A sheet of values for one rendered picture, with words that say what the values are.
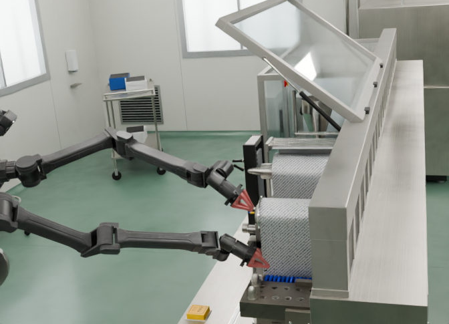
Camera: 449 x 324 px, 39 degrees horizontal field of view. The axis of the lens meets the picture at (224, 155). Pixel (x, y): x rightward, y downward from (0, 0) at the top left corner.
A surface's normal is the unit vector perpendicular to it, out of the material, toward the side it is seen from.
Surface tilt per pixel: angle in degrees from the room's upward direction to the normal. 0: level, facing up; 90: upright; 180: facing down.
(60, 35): 90
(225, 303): 0
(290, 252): 90
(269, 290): 0
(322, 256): 90
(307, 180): 92
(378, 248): 0
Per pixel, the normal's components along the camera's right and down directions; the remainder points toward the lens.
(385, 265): -0.08, -0.95
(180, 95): -0.28, 0.30
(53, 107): 0.96, 0.00
